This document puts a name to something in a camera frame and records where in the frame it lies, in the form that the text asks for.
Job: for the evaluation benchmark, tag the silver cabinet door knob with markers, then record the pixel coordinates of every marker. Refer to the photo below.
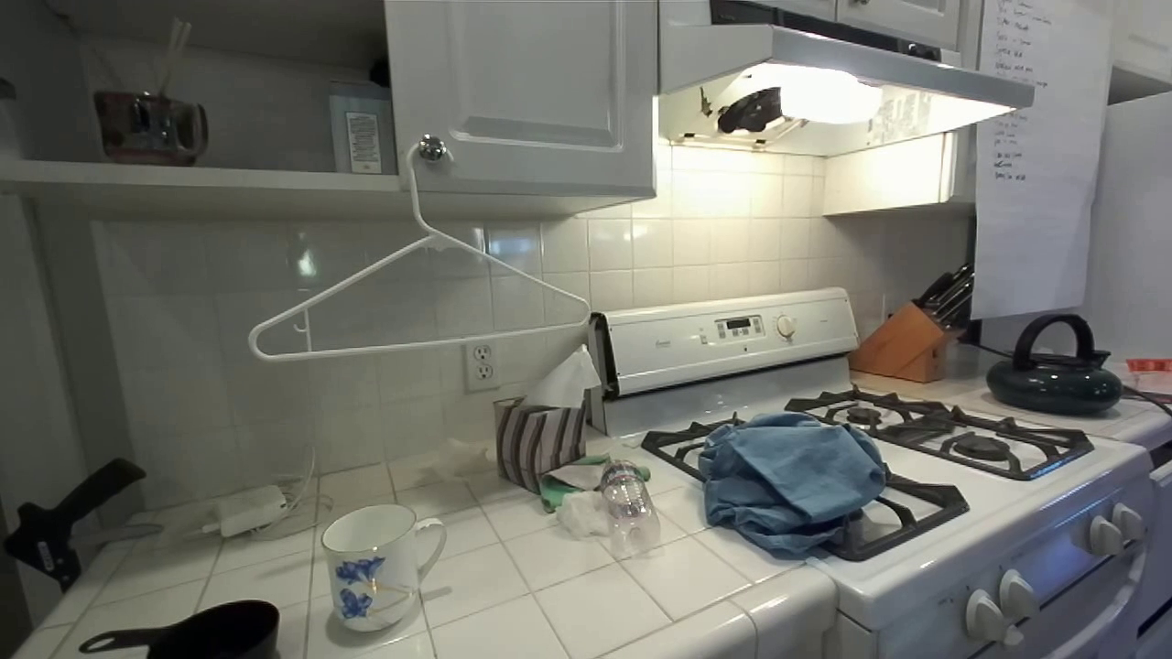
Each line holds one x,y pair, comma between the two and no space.
430,147

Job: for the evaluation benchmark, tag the white cabinet door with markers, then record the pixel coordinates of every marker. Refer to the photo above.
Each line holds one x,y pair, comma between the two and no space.
525,59

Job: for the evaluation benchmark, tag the white tissue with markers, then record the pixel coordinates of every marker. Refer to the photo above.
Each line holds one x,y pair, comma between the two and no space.
565,382

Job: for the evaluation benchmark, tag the green plastic wrapper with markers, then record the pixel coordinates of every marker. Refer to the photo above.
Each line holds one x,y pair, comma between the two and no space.
553,490

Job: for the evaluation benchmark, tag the white plastic clothes hanger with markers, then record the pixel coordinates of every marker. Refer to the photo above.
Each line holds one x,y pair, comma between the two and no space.
427,239

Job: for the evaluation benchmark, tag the blue cloth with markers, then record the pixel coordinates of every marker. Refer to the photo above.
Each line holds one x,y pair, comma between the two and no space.
791,480

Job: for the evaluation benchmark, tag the light blue labelled box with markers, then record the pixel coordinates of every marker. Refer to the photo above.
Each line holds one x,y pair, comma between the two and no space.
359,133

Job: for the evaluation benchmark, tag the wooden knife block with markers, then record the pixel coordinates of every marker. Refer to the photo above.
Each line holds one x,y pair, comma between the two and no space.
901,350

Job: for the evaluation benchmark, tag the white range hood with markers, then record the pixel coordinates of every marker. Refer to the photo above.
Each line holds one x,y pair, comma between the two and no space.
732,50

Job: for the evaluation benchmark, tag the white mug blue flowers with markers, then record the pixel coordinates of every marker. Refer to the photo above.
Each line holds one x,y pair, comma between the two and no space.
367,571

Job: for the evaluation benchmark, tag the dark brown figurine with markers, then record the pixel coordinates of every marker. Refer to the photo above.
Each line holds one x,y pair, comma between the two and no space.
378,72

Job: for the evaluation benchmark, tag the black burner grate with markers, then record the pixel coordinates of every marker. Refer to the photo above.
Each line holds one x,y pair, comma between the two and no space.
977,444
909,505

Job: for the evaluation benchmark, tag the white power adapter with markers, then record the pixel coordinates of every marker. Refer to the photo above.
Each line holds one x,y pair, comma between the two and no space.
251,510

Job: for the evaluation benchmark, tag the black kettle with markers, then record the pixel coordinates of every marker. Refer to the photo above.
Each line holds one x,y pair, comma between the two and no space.
1053,384

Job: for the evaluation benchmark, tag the small black pan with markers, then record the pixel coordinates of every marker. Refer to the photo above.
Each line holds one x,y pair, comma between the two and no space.
223,632

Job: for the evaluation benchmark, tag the white handwritten paper sheet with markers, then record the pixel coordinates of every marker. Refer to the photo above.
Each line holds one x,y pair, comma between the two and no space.
1039,160

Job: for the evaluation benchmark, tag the brown glazed mug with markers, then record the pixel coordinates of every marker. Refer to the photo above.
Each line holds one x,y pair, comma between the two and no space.
148,128

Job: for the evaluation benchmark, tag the white stove knob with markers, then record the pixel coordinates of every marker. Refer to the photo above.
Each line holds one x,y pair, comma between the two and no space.
1128,520
1105,537
979,615
1014,595

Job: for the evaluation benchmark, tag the thin sticks in mug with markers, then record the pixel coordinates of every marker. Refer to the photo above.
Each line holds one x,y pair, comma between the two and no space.
172,59

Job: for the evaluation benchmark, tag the white gas stove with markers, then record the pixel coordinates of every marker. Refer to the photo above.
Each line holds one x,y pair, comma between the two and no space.
1073,512

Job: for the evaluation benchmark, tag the red flat item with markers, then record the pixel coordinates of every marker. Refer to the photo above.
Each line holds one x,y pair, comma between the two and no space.
1152,366

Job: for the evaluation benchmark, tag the white wall outlet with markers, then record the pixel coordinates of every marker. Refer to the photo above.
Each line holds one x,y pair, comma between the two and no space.
482,366

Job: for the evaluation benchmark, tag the small white wall cabinet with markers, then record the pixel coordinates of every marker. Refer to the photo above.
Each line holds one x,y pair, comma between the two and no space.
883,175

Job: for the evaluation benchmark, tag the white wall cabinet frame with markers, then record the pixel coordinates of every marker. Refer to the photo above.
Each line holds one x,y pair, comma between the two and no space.
184,183

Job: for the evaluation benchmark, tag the black clamp mount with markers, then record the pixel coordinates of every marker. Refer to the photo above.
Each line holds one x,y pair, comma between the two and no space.
50,537

